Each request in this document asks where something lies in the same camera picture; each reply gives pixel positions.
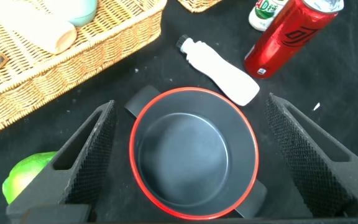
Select green lime fruit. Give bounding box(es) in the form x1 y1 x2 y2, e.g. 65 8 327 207
1 151 58 205

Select red soda can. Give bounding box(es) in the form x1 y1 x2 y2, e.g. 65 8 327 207
244 0 344 80

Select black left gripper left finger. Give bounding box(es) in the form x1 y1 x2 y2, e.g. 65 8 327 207
6 99 117 223

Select white slim bottle black cap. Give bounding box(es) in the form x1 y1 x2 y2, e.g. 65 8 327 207
175 34 260 107

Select light blue cup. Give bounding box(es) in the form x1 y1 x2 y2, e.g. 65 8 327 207
44 0 98 27

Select red pot black interior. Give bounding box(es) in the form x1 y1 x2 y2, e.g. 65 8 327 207
124 84 269 221

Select black tablecloth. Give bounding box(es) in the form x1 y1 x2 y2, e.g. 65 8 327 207
0 0 358 224

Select pink bottle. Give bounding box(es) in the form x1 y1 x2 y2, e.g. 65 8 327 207
0 0 78 55

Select wicker basket brown handles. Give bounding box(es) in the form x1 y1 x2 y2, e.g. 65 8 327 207
177 0 223 13
0 0 168 142

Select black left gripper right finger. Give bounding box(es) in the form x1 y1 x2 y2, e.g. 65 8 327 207
265 92 358 218

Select white milk bottle green label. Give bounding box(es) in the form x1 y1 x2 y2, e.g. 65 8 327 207
248 0 288 32

